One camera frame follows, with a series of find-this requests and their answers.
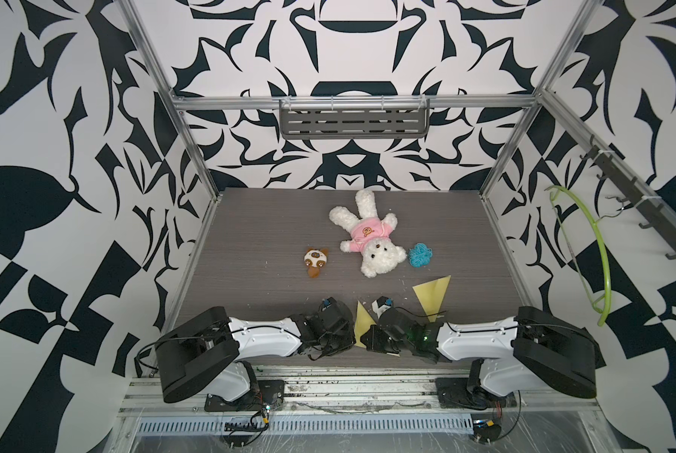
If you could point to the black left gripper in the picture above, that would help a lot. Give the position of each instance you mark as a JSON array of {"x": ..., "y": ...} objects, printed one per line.
[{"x": 350, "y": 340}]

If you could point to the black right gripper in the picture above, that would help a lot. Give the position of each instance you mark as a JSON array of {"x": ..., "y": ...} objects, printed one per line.
[{"x": 370, "y": 340}]

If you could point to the yellow square paper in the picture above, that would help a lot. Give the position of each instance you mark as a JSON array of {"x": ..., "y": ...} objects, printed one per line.
[{"x": 431, "y": 295}]

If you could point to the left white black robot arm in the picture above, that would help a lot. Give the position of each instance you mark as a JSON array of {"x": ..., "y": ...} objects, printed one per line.
[{"x": 209, "y": 353}]

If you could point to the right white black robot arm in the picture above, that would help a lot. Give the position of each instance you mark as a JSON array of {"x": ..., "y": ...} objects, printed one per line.
[{"x": 528, "y": 351}]

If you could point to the small brown white plush toy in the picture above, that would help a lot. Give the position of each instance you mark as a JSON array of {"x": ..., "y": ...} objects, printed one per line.
[{"x": 315, "y": 260}]

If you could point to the teal yarn bundle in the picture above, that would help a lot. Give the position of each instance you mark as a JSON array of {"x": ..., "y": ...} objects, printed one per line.
[{"x": 420, "y": 255}]

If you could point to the white plush bunny pink shirt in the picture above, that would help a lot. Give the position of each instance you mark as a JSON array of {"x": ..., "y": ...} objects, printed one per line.
[{"x": 370, "y": 235}]

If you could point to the grey perforated metal shelf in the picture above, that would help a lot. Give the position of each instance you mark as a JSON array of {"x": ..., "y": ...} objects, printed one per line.
[{"x": 353, "y": 118}]

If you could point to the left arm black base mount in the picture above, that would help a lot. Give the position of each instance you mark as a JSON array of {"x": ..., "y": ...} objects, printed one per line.
[{"x": 237, "y": 388}]

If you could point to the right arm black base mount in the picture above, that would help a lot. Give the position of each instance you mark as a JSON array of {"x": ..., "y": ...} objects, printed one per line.
[{"x": 468, "y": 392}]

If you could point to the white slotted cable duct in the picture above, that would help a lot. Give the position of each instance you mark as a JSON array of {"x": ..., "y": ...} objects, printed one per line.
[{"x": 307, "y": 424}]

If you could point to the grey wall hook rail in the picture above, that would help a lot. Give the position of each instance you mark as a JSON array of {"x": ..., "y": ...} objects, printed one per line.
[{"x": 658, "y": 214}]

